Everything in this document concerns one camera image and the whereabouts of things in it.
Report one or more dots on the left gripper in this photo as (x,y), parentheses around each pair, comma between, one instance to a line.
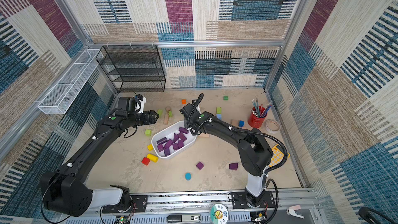
(153,120)

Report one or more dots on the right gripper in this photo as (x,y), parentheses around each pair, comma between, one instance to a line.
(188,113)

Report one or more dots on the purple short cylinder block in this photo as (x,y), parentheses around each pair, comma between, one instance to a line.
(183,130)

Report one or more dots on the purple rectangular block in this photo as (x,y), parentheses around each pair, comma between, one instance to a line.
(182,136)
(168,144)

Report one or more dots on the purple triangular prism block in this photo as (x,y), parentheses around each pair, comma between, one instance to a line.
(175,137)

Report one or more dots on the white plastic storage bin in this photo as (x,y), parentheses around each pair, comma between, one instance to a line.
(169,133)

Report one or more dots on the purple cube block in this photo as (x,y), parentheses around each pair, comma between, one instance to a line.
(167,152)

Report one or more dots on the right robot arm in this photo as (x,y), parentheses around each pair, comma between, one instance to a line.
(254,151)

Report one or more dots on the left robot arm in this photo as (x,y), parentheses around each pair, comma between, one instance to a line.
(63,190)

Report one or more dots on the lime green long block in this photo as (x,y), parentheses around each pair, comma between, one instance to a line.
(159,112)

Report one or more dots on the light wood long block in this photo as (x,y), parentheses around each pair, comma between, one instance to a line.
(166,119)

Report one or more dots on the small natural wood block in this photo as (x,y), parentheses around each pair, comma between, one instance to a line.
(168,109)

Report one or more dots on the natural wood plank block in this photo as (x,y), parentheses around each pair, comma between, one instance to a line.
(203,135)

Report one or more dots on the small yellow cube block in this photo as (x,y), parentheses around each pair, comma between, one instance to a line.
(150,147)

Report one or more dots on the yellow cylinder block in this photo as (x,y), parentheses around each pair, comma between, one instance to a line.
(152,157)

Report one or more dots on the natural wood tall block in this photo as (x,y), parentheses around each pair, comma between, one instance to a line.
(234,122)

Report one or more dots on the red cube block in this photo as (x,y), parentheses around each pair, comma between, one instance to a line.
(146,161)

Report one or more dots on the dark blue cube block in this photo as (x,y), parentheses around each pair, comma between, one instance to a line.
(241,123)

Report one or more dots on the red pencil bucket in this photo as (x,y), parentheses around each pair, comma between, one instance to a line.
(256,120)

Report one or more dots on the tape roll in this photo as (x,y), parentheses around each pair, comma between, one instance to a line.
(272,126)

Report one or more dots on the yellow calculator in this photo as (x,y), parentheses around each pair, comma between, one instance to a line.
(277,155)

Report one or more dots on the round green sticker badge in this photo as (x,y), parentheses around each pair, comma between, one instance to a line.
(219,214)

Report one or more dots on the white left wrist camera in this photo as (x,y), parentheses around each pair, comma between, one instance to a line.
(140,101)

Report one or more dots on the black wire mesh shelf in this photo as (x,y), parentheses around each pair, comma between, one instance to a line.
(133,68)

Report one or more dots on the white wire mesh basket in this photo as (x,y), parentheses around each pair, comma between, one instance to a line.
(61,96)

